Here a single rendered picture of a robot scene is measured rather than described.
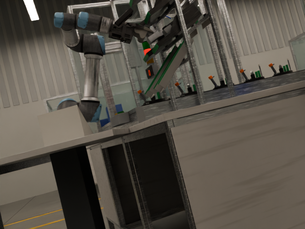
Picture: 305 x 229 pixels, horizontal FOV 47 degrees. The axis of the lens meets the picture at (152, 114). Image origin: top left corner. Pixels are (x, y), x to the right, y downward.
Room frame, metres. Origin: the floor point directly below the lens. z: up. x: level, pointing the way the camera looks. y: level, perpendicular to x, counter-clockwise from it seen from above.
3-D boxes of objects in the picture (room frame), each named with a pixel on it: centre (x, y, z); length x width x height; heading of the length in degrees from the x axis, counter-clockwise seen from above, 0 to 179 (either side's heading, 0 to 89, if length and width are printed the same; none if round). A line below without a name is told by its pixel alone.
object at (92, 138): (2.02, 0.47, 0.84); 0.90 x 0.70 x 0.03; 172
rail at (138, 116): (2.36, 0.21, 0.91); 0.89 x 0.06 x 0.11; 20
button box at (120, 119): (2.16, 0.20, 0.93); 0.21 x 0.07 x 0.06; 20
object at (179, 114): (2.30, -0.45, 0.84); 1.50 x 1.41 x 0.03; 20
